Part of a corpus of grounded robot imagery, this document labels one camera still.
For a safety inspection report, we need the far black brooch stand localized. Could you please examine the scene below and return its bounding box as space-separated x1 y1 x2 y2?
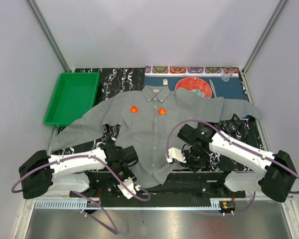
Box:
227 114 245 133

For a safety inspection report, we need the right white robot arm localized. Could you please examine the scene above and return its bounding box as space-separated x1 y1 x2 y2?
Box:
169 124 297 202

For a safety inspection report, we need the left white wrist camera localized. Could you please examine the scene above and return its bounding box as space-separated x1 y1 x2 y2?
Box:
117 177 141 199

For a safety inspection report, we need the blue patterned placemat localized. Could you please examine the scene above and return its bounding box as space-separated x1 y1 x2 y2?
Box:
144 66 247 100

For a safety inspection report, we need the red and teal plate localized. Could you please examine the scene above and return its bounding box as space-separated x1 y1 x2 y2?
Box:
175 77 213 98

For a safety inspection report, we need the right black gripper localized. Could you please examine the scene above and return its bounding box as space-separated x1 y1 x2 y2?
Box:
179 146 206 173

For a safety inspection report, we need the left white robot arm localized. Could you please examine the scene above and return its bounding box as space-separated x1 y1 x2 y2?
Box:
18 144 140 199

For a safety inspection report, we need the silver knife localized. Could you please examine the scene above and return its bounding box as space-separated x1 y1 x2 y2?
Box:
209 79 217 98

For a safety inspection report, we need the grey button shirt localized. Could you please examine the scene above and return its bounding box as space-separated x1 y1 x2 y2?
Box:
50 86 261 188

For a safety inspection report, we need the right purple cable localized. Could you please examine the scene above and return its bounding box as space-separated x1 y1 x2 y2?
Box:
165 119 299 215

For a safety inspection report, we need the orange flower brooch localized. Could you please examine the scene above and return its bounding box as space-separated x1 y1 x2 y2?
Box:
158 108 167 116
130 105 139 114

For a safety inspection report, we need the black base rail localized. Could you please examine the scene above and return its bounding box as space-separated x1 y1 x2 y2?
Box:
81 171 246 200

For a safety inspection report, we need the clear drinking glass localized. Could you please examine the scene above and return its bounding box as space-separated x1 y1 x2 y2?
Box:
221 67 234 82

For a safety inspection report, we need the green plastic bin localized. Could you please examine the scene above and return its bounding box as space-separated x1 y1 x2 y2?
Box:
44 72 99 127

